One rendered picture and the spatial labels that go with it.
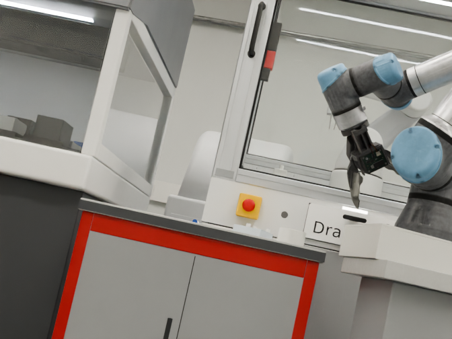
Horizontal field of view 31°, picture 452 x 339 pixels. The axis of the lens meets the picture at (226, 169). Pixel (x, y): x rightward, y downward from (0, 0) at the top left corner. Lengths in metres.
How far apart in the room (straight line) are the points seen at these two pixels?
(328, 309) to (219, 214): 0.45
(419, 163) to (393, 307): 0.32
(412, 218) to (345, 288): 0.71
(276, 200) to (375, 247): 0.79
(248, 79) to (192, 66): 3.52
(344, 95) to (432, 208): 0.34
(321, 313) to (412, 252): 0.77
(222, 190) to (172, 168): 3.44
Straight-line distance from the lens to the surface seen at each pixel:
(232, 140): 2.63
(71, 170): 2.43
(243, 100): 2.66
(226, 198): 2.61
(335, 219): 2.59
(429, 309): 1.90
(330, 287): 2.60
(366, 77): 1.97
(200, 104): 6.09
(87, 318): 2.05
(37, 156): 2.46
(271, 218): 2.60
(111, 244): 2.04
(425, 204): 1.95
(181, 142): 6.06
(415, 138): 1.84
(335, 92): 1.99
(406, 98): 2.09
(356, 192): 2.05
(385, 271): 1.81
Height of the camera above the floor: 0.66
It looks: 7 degrees up
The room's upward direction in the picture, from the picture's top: 13 degrees clockwise
